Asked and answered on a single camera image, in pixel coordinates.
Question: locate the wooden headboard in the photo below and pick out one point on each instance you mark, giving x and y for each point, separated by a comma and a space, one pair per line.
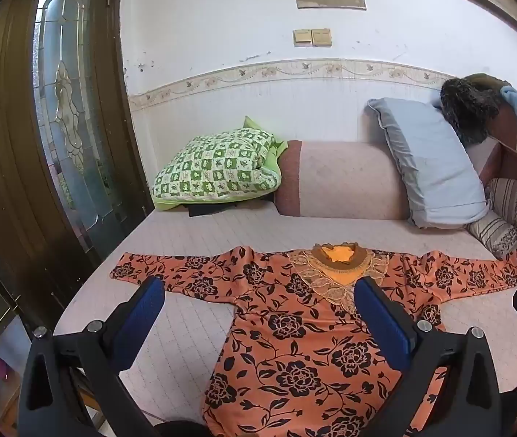
513, 164

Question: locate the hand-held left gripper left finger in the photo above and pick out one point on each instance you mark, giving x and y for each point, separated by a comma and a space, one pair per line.
142, 314

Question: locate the light blue pillow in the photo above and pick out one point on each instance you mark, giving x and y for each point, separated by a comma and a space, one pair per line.
427, 164

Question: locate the dark furry cloth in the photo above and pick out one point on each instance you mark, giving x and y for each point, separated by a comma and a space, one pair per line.
468, 104

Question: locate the brass light switch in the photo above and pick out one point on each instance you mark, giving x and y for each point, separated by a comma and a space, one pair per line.
321, 38
302, 38

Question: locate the orange black floral blouse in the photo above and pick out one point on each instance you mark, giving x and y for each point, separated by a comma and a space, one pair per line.
295, 350

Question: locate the dark folded cloth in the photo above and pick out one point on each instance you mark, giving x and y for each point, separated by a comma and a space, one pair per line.
208, 209

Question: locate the striped floral cushion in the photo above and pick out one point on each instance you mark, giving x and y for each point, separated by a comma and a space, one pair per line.
513, 218

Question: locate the pink bolster pillow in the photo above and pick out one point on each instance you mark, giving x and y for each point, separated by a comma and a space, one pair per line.
345, 177

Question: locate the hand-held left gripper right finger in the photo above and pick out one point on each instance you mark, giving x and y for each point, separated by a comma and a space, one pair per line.
381, 323

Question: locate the green checkered pillow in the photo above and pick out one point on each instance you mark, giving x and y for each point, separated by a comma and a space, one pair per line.
213, 164

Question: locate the wooden door with stained glass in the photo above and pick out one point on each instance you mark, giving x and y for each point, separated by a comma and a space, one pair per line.
12, 145

